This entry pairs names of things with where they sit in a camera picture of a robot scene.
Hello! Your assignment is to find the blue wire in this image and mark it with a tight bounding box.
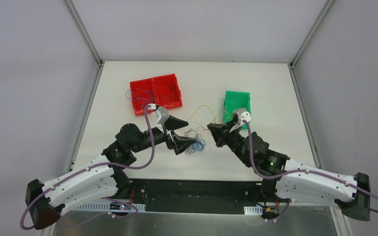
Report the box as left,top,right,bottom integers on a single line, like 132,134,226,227
125,88,156,108

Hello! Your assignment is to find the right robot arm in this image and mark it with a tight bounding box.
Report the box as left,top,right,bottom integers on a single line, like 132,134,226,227
207,123,370,221

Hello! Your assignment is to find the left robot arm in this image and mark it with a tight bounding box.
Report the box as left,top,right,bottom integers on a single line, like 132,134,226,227
20,115,196,230

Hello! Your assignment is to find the red double bin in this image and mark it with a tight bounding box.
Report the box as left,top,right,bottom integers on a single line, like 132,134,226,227
125,74,183,116

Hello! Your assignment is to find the green bin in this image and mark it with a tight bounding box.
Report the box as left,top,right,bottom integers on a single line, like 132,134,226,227
223,90,251,130

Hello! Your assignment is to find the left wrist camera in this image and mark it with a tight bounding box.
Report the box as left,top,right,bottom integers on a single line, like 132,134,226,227
148,103,170,129

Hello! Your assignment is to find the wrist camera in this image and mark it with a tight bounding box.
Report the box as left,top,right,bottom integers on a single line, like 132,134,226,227
229,108,252,132
148,103,170,129

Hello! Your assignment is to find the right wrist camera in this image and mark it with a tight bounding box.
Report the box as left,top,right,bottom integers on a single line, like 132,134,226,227
229,108,252,132

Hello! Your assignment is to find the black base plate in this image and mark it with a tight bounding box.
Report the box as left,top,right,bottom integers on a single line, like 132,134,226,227
113,178,286,215

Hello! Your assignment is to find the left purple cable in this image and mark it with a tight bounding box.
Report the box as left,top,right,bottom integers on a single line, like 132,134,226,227
20,104,157,231

